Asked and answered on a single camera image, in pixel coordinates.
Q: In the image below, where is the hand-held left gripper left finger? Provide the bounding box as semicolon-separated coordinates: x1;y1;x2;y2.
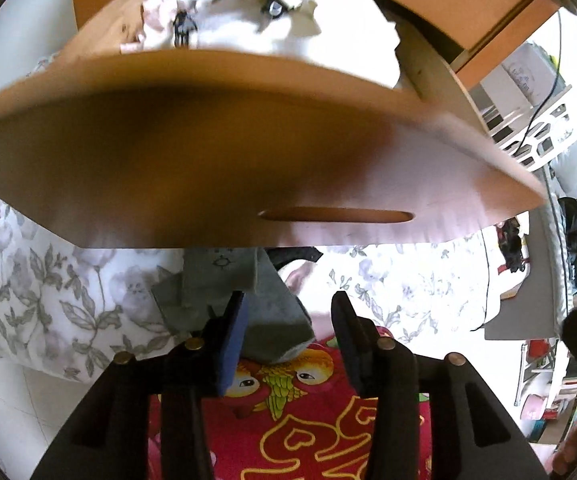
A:
31;290;247;480

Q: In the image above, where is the grey upholstered furniture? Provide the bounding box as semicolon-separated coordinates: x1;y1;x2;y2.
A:
483;139;577;342

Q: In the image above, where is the black lace underwear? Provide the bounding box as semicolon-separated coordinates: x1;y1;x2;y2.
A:
262;245;324;272

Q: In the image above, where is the pale booklet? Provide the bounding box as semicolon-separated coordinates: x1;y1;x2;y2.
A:
501;42;565;107

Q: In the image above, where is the white lattice organizer rack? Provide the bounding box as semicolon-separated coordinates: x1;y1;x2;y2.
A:
467;40;577;167

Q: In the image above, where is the grey garment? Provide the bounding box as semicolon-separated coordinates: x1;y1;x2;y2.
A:
150;247;317;367

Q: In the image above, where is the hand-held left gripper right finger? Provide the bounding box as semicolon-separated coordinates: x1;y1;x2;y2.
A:
331;290;549;480

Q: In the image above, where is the black adapter cable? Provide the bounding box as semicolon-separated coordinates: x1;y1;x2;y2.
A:
471;229;495;334

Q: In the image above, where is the wooden drawer with slot handle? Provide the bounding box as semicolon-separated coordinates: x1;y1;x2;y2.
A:
0;0;550;252

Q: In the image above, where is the red floral blanket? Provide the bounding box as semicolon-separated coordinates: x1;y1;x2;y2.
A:
145;334;435;480

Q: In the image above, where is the black lace cloth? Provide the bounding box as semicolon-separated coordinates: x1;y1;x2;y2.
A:
497;219;525;273

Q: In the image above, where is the floral bedsheet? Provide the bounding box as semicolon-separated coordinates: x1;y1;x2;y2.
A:
0;55;537;387

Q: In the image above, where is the person's right hand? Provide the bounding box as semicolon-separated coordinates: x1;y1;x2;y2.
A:
551;397;577;477

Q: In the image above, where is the cream lace garment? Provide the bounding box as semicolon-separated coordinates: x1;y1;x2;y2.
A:
187;0;402;89

